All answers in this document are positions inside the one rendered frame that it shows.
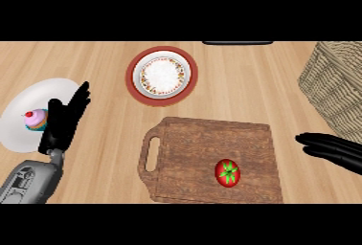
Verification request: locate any round red placemat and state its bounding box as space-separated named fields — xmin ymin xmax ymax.
xmin=123 ymin=45 xmax=199 ymax=108

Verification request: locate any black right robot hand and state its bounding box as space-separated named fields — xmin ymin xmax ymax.
xmin=293 ymin=132 xmax=362 ymax=176

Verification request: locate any pink frosted cupcake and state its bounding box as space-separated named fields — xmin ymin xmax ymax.
xmin=20 ymin=108 xmax=48 ymax=132

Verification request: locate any plain white plate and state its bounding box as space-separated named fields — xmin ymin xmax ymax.
xmin=0 ymin=78 xmax=84 ymax=154

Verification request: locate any wicker basket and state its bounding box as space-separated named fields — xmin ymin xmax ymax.
xmin=296 ymin=40 xmax=362 ymax=145

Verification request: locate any red tomato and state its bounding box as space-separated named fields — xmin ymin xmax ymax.
xmin=214 ymin=158 xmax=242 ymax=189

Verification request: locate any dark flat appliance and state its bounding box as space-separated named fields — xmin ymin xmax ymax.
xmin=200 ymin=40 xmax=276 ymax=46

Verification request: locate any brown wooden cutting board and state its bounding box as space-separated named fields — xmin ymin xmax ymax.
xmin=137 ymin=116 xmax=285 ymax=205

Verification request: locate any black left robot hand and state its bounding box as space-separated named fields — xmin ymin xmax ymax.
xmin=36 ymin=80 xmax=91 ymax=156

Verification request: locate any white plate with floral rim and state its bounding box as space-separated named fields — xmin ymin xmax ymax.
xmin=131 ymin=51 xmax=191 ymax=100

